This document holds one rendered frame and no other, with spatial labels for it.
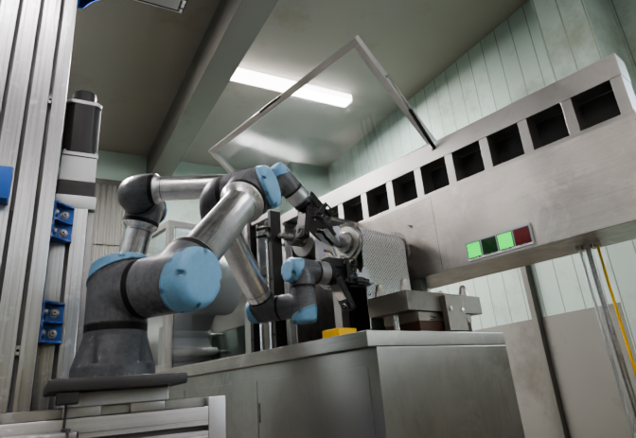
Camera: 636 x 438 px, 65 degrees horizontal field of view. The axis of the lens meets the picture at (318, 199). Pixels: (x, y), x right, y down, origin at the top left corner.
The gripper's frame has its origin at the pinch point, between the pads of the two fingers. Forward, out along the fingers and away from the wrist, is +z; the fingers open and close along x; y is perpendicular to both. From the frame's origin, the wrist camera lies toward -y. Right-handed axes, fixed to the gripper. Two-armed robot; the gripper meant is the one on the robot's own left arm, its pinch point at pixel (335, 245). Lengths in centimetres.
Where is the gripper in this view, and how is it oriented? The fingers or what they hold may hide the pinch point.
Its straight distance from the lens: 176.9
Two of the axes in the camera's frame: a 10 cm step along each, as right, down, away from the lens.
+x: -6.6, 3.2, 6.8
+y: 4.2, -6.0, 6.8
